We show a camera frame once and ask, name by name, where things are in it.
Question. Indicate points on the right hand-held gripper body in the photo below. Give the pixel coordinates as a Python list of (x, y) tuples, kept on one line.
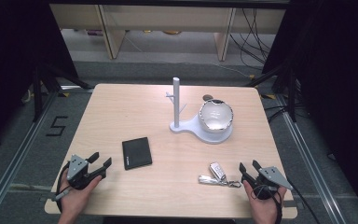
[(273, 177)]

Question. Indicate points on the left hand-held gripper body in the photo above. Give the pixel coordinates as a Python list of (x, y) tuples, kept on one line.
[(77, 168)]

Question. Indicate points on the black leather wallet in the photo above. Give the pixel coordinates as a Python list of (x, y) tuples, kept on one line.
[(136, 153)]

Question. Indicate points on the white key stand with tray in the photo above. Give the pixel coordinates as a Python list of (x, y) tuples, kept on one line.
[(176, 102)]

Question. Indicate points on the person's right hand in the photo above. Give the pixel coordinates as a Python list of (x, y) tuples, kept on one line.
[(265, 208)]

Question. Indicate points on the person's left hand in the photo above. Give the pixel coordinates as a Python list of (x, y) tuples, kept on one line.
[(74, 200)]

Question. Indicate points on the grey tape strip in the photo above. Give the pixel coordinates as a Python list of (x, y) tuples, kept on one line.
[(289, 203), (48, 196)]

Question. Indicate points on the black metal stand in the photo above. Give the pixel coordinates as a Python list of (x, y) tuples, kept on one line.
[(38, 93), (291, 93)]

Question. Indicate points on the black curtain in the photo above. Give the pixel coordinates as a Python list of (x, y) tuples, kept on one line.
[(338, 77), (12, 62)]

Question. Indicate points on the yellow object under desk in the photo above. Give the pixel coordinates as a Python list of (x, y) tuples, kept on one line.
[(172, 32)]

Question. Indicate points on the light wooden desk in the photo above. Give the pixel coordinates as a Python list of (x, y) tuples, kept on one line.
[(167, 18)]

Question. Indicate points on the aluminium floor rail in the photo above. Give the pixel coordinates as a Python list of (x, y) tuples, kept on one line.
[(310, 161), (15, 161)]

